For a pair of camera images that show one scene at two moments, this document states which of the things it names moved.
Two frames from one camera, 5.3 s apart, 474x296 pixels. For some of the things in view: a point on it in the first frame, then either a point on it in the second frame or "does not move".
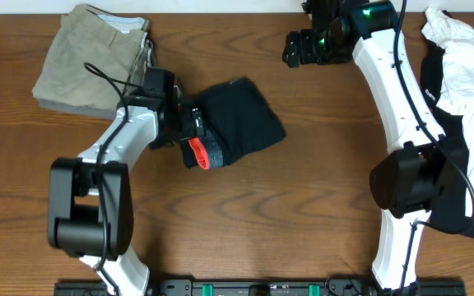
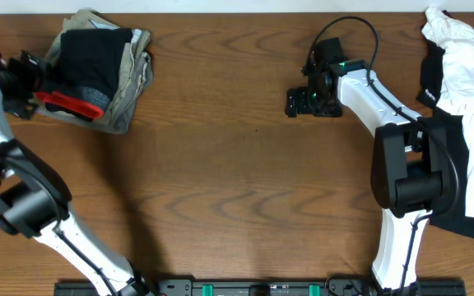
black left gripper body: (181, 127) → (22, 80)
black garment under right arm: (457, 210) does not move
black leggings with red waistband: (235, 121) → (88, 57)
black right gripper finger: (292, 53) → (298, 102)
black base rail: (262, 287) does not move
